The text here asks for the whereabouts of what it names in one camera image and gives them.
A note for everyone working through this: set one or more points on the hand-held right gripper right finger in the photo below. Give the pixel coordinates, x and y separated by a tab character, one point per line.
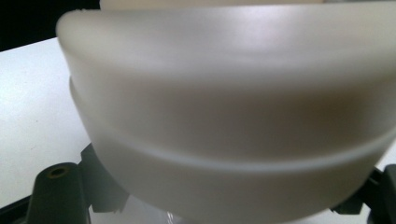
358	199

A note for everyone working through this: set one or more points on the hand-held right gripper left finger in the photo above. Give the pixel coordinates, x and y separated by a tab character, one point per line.
99	189

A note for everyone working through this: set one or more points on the white cylindrical cup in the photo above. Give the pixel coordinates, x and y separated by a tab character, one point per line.
218	109

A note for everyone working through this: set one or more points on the white table cover sheet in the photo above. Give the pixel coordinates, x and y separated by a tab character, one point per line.
34	118

